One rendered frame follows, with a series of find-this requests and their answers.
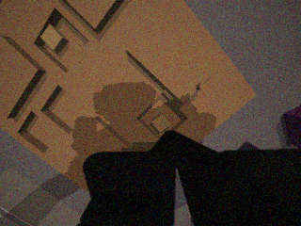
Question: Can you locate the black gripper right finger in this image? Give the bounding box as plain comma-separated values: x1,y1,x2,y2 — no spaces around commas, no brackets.
170,130,301,226

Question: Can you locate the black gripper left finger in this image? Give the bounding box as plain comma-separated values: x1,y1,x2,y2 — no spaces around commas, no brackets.
83,131,177,226

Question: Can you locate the magenta cube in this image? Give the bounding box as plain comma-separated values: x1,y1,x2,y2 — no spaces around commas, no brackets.
283,105,301,148

